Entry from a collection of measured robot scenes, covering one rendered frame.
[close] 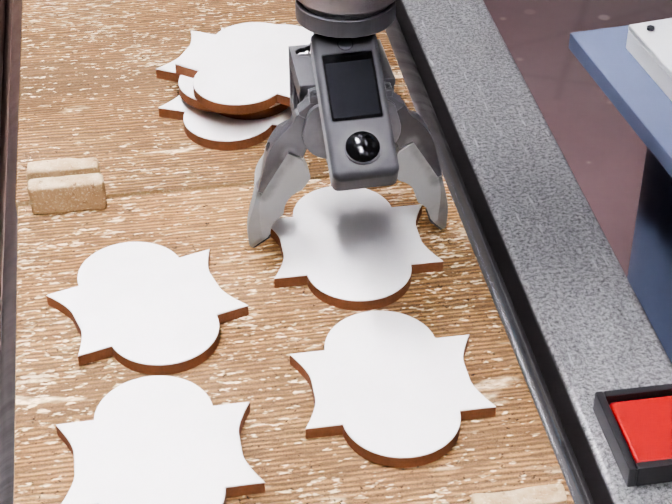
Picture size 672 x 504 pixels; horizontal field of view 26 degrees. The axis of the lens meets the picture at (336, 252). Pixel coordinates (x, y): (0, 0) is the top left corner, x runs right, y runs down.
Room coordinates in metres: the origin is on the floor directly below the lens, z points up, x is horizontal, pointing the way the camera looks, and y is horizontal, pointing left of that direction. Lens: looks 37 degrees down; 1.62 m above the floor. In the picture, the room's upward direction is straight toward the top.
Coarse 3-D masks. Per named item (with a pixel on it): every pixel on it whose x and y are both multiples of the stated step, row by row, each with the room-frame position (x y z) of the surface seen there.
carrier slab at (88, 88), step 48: (48, 0) 1.32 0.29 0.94; (96, 0) 1.32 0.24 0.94; (144, 0) 1.32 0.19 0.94; (192, 0) 1.32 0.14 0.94; (240, 0) 1.32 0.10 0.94; (288, 0) 1.32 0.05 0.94; (48, 48) 1.22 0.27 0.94; (96, 48) 1.22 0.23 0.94; (144, 48) 1.22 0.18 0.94; (384, 48) 1.22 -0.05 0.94; (48, 96) 1.13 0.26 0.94; (96, 96) 1.13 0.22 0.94; (144, 96) 1.13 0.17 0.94; (48, 144) 1.05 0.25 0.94; (96, 144) 1.05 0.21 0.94; (144, 144) 1.05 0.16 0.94; (192, 144) 1.05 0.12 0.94; (144, 192) 0.98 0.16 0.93
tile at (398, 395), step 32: (352, 320) 0.80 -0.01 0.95; (384, 320) 0.80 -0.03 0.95; (416, 320) 0.80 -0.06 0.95; (320, 352) 0.77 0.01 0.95; (352, 352) 0.77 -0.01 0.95; (384, 352) 0.77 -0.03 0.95; (416, 352) 0.77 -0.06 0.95; (448, 352) 0.77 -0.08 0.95; (320, 384) 0.74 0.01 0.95; (352, 384) 0.74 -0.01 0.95; (384, 384) 0.74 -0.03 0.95; (416, 384) 0.74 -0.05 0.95; (448, 384) 0.74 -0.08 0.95; (320, 416) 0.70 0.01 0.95; (352, 416) 0.70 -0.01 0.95; (384, 416) 0.70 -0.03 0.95; (416, 416) 0.70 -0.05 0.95; (448, 416) 0.70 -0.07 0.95; (480, 416) 0.71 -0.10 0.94; (352, 448) 0.68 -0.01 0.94; (384, 448) 0.67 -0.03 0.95; (416, 448) 0.67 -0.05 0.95; (448, 448) 0.68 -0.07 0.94
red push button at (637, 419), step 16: (640, 400) 0.74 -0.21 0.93; (656, 400) 0.74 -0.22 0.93; (624, 416) 0.72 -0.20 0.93; (640, 416) 0.72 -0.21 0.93; (656, 416) 0.72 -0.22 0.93; (624, 432) 0.71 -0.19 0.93; (640, 432) 0.71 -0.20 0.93; (656, 432) 0.71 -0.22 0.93; (640, 448) 0.69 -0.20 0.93; (656, 448) 0.69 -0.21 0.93
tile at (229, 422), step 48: (144, 384) 0.74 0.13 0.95; (192, 384) 0.74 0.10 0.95; (96, 432) 0.69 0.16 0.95; (144, 432) 0.69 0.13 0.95; (192, 432) 0.69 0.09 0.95; (240, 432) 0.70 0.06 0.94; (96, 480) 0.65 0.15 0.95; (144, 480) 0.65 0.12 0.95; (192, 480) 0.65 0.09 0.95; (240, 480) 0.65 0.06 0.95
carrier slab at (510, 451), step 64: (192, 192) 0.98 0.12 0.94; (384, 192) 0.98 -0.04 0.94; (448, 192) 0.98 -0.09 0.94; (64, 256) 0.89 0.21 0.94; (256, 256) 0.89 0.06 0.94; (448, 256) 0.89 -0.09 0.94; (64, 320) 0.82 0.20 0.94; (256, 320) 0.82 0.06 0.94; (320, 320) 0.82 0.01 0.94; (448, 320) 0.82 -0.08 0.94; (64, 384) 0.75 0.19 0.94; (256, 384) 0.75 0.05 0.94; (512, 384) 0.75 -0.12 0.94; (64, 448) 0.68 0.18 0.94; (256, 448) 0.68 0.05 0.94; (320, 448) 0.68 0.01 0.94; (512, 448) 0.68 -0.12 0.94
